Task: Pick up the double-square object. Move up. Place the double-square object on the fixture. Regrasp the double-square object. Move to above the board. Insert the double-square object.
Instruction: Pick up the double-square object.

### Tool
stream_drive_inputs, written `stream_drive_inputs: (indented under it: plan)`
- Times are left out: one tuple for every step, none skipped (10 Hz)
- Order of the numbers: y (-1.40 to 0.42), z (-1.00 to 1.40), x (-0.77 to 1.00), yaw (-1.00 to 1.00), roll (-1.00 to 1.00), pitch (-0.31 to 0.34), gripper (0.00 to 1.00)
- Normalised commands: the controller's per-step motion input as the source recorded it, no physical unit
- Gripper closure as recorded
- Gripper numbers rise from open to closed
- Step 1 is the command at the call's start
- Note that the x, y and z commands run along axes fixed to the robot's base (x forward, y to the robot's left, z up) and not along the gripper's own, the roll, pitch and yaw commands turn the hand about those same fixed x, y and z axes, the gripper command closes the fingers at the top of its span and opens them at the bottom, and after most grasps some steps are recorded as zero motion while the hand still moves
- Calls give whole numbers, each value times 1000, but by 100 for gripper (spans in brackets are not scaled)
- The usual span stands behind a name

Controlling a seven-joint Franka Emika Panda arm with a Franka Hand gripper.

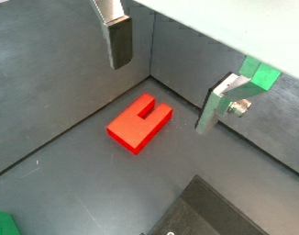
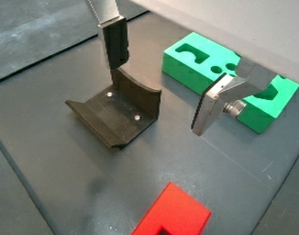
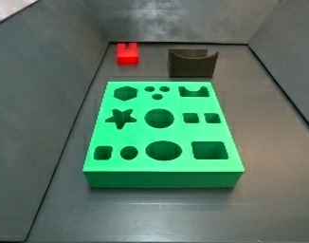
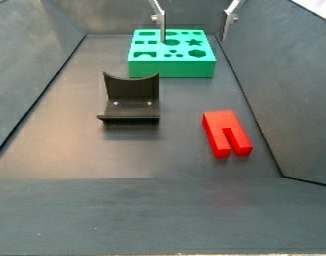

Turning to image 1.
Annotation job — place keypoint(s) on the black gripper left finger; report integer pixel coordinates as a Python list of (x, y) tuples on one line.
[(117, 26)]

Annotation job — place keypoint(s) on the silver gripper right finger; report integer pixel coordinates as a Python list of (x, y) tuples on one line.
[(227, 96)]

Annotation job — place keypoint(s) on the red double-square block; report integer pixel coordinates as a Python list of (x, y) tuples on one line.
[(139, 122)]

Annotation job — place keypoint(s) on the green shape-sorting board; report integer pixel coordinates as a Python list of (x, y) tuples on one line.
[(9, 227)]

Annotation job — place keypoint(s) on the black curved holder block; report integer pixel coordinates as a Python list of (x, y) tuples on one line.
[(203, 212)]

